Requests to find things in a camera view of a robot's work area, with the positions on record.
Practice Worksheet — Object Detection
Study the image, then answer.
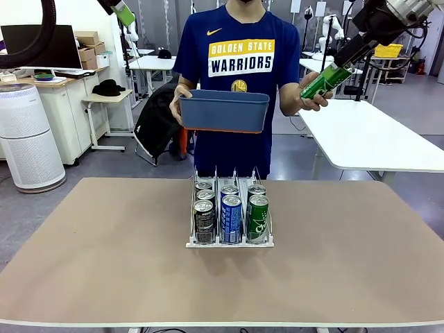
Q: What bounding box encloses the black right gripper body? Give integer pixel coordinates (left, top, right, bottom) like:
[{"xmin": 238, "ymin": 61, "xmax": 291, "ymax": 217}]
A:
[{"xmin": 352, "ymin": 0, "xmax": 417, "ymax": 48}]

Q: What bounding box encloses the blue-grey bin with orange handles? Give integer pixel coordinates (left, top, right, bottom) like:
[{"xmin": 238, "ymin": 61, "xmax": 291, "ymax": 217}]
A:
[{"xmin": 178, "ymin": 89, "xmax": 271, "ymax": 135}]

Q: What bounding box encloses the person's right forearm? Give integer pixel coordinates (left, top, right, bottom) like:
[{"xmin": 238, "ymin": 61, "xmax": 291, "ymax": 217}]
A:
[{"xmin": 177, "ymin": 74, "xmax": 201, "ymax": 93}]

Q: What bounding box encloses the person's left forearm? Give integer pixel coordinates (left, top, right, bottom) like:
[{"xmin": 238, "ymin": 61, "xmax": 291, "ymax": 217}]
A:
[{"xmin": 280, "ymin": 88, "xmax": 308, "ymax": 118}]

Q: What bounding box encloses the white can dispenser rack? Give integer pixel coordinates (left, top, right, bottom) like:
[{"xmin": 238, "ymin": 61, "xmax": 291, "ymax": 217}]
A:
[{"xmin": 185, "ymin": 166, "xmax": 275, "ymax": 248}]

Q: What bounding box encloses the person's left hand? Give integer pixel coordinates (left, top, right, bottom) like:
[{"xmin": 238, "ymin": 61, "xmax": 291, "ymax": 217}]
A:
[{"xmin": 298, "ymin": 71, "xmax": 330, "ymax": 112}]

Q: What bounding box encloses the person's right hand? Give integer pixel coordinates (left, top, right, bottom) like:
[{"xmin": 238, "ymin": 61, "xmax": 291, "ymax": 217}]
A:
[{"xmin": 169, "ymin": 85, "xmax": 193, "ymax": 126}]

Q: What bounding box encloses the yellow plastic crate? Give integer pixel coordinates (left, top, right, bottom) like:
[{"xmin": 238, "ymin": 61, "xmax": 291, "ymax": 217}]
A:
[{"xmin": 376, "ymin": 44, "xmax": 404, "ymax": 58}]

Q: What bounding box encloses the wooden shelf rack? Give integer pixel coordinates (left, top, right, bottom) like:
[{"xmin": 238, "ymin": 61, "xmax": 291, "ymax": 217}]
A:
[{"xmin": 370, "ymin": 55, "xmax": 413, "ymax": 85}]

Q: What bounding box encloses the black tripod stand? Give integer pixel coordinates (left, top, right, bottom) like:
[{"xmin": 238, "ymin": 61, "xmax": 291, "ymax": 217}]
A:
[{"xmin": 343, "ymin": 43, "xmax": 377, "ymax": 103}]

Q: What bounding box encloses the white background table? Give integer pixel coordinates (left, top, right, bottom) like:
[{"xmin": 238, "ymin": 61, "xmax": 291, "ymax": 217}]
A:
[
  {"xmin": 300, "ymin": 57, "xmax": 364, "ymax": 100},
  {"xmin": 128, "ymin": 55, "xmax": 181, "ymax": 93}
]

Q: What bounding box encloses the black computer monitor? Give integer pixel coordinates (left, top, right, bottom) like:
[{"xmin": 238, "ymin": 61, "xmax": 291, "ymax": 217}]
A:
[{"xmin": 0, "ymin": 24, "xmax": 83, "ymax": 70}]

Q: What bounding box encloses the black hat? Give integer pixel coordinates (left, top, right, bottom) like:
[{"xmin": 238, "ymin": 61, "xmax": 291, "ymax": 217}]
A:
[{"xmin": 92, "ymin": 78, "xmax": 126, "ymax": 97}]

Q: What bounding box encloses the black keyboard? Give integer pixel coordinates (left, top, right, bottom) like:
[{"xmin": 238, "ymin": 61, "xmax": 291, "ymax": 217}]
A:
[{"xmin": 54, "ymin": 69, "xmax": 96, "ymax": 78}]

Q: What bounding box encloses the small wooden side table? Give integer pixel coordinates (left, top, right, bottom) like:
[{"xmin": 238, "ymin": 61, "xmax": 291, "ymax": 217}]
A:
[{"xmin": 82, "ymin": 89, "xmax": 135, "ymax": 153}]

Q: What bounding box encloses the large white table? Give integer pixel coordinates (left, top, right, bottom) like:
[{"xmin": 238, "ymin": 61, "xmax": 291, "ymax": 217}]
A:
[{"xmin": 297, "ymin": 99, "xmax": 444, "ymax": 185}]

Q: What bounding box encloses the black jacket with orange lining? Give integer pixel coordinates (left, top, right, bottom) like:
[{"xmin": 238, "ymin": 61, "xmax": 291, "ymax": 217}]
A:
[{"xmin": 133, "ymin": 81, "xmax": 183, "ymax": 167}]

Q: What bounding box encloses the white desk with wood top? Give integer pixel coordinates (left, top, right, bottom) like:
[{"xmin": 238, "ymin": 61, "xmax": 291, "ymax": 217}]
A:
[{"xmin": 0, "ymin": 67, "xmax": 105, "ymax": 167}]

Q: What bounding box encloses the person in blue shirt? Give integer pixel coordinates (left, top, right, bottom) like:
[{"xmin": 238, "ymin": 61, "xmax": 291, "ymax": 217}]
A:
[{"xmin": 172, "ymin": 0, "xmax": 301, "ymax": 180}]

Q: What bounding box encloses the white air purifier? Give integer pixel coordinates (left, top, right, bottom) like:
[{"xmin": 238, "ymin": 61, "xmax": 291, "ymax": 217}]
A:
[{"xmin": 0, "ymin": 83, "xmax": 67, "ymax": 194}]

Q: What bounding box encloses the black left arm cable sleeve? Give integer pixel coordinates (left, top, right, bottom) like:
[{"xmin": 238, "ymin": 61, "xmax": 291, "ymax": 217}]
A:
[{"xmin": 0, "ymin": 0, "xmax": 58, "ymax": 69}]

